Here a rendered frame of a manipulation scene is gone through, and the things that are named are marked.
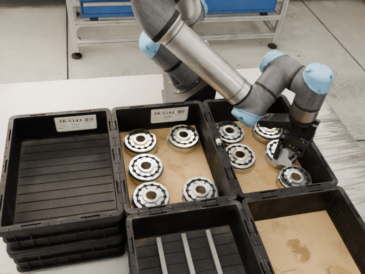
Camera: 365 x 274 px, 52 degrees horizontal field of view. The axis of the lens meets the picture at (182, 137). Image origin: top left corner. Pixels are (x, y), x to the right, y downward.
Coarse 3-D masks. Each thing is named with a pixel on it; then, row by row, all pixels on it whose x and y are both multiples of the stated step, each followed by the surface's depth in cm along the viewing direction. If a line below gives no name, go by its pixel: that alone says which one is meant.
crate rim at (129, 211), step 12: (120, 108) 119; (132, 108) 119; (144, 108) 120; (204, 108) 122; (204, 120) 118; (120, 144) 108; (216, 144) 111; (120, 156) 107; (120, 168) 102; (120, 180) 99; (228, 180) 102; (168, 204) 95; (180, 204) 95; (192, 204) 96
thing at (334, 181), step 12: (288, 108) 126; (216, 132) 115; (312, 144) 115; (228, 156) 108; (228, 168) 105; (324, 168) 109; (336, 180) 105; (240, 192) 99; (252, 192) 100; (264, 192) 101; (276, 192) 101
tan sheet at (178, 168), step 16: (160, 144) 123; (128, 160) 117; (176, 160) 119; (192, 160) 119; (128, 176) 113; (176, 176) 114; (192, 176) 115; (208, 176) 115; (128, 192) 109; (176, 192) 110
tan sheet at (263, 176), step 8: (248, 128) 132; (248, 136) 129; (248, 144) 126; (256, 144) 127; (264, 144) 127; (256, 152) 124; (256, 160) 121; (264, 160) 122; (296, 160) 123; (256, 168) 119; (264, 168) 119; (272, 168) 120; (240, 176) 116; (248, 176) 117; (256, 176) 117; (264, 176) 117; (272, 176) 117; (240, 184) 114; (248, 184) 114; (256, 184) 115; (264, 184) 115; (272, 184) 115; (248, 192) 112
